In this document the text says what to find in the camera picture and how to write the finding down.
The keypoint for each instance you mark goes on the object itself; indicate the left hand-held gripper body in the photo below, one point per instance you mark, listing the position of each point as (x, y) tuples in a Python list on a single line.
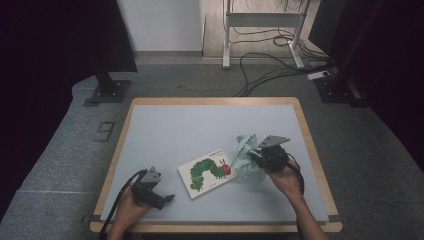
[(145, 191)]

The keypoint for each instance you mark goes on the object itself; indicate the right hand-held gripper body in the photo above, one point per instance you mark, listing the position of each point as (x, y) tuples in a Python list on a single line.
[(273, 158)]

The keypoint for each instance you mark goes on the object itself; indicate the pale green cloth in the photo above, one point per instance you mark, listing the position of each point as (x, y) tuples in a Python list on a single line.
[(245, 163)]

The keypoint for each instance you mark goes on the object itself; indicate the white caterpillar picture book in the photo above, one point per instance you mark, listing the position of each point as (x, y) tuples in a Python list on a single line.
[(208, 173)]

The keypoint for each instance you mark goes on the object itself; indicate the person's left hand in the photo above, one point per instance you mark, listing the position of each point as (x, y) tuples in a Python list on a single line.
[(128, 211)]

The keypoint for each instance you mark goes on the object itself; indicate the person's right hand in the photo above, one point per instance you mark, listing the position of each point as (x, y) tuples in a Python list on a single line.
[(285, 181)]

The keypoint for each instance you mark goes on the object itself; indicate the wooden table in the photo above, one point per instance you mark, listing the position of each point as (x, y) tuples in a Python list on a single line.
[(213, 100)]

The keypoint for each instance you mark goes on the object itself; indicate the grey floor socket plate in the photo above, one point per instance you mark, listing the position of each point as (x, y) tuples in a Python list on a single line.
[(105, 131)]

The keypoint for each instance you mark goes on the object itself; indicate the white power strip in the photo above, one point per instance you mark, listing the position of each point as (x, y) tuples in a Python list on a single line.
[(318, 75)]

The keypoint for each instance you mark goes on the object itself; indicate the black curtain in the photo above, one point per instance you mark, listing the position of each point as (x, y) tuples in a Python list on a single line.
[(50, 50), (393, 66)]

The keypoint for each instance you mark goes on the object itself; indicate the black table corner bracket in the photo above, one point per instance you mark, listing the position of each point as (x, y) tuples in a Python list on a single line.
[(338, 219), (91, 219)]

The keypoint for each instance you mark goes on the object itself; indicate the black stand with base plate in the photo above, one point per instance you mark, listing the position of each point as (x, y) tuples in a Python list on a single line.
[(108, 88), (336, 86)]

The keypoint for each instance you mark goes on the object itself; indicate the white desk frame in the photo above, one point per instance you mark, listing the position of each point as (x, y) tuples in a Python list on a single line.
[(263, 19)]

